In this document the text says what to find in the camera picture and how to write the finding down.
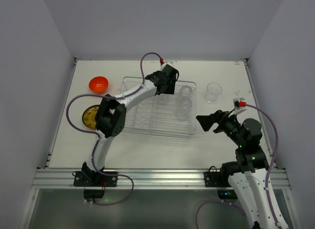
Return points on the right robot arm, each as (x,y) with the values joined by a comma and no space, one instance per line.
(249,175)

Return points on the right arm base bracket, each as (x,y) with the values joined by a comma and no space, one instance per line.
(214,179)

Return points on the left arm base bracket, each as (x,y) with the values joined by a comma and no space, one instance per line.
(95,188)

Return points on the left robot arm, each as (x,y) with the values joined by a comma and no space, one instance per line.
(111,116)

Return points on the aluminium mounting rail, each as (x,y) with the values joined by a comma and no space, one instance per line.
(140,179)

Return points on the clear plastic dish rack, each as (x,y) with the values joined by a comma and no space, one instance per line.
(149,118)

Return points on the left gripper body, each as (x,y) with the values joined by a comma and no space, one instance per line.
(165,88)

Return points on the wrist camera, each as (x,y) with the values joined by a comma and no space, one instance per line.
(239,106)
(168,63)

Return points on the clear glass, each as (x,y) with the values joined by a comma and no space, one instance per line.
(161,99)
(185,91)
(183,109)
(213,91)

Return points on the yellow patterned plate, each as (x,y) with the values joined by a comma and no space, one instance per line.
(88,117)

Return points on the orange bowl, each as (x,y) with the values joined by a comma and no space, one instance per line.
(98,85)

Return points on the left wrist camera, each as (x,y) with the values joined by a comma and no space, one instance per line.
(168,63)

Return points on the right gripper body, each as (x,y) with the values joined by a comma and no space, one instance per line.
(219,123)

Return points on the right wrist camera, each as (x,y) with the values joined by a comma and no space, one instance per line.
(239,106)

